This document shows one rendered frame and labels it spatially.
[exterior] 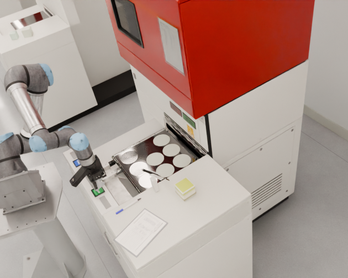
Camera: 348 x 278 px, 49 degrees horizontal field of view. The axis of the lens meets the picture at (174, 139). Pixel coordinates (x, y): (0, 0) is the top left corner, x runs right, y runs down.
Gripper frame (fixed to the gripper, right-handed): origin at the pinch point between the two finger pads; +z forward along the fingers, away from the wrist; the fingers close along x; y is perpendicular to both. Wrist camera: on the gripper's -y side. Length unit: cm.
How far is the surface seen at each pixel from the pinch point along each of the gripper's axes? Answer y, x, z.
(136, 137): 40, 37, 16
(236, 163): 76, -16, 21
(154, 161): 36.0, 4.5, 7.7
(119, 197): 9.0, -3.9, 9.6
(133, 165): 25.2, 10.0, 7.8
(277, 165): 110, -16, 46
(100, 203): -1.6, -8.0, 1.6
